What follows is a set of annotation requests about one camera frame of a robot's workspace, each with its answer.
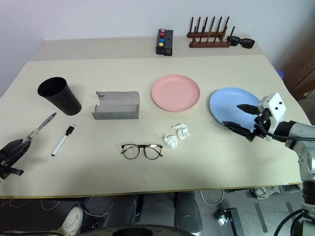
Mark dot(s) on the tortoiseshell round eyeglasses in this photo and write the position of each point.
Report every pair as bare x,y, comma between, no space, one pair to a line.
141,151

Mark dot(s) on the brown wooden peg rack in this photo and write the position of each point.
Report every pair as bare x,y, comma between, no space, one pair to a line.
209,41

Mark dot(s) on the black sunglasses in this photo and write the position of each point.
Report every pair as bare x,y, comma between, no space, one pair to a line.
242,42

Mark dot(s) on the grey sneaker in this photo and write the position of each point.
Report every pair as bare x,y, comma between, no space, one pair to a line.
264,192

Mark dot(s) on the white marker with black cap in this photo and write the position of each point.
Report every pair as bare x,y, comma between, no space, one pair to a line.
60,143

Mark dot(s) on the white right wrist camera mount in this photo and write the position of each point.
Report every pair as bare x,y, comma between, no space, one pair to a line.
275,103

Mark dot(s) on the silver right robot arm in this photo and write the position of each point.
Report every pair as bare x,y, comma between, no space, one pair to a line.
305,147

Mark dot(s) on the black plastic cup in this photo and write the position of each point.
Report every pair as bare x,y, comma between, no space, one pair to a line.
61,97

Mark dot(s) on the pink plastic plate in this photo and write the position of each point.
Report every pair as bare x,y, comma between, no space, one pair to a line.
175,93

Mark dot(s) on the black and silver pen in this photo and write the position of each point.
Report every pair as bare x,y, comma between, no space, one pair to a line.
44,124

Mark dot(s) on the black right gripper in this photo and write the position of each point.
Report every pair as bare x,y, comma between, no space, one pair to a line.
262,117

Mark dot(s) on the blue round object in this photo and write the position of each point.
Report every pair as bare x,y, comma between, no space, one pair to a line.
281,74

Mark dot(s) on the brown wooden cabinet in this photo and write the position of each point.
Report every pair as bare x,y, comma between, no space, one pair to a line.
300,71

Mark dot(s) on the white sneaker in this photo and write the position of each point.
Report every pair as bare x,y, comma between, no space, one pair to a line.
72,221

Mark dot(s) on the dark rounded shape with grey rim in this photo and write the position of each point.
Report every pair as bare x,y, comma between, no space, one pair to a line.
137,231

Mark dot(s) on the light blue plastic plate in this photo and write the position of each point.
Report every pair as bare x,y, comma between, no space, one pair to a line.
230,103

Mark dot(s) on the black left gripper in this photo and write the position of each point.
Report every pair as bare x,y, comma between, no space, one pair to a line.
7,168

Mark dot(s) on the crumpled white tissue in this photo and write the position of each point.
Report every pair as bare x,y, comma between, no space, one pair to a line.
182,131
171,141

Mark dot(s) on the black box with coloured buttons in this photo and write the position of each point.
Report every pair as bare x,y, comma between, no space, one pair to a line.
161,41

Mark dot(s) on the grey metal tray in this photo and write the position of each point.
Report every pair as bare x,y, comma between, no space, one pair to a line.
118,105

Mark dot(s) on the black caster stand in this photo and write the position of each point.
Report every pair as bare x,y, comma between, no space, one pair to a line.
230,218

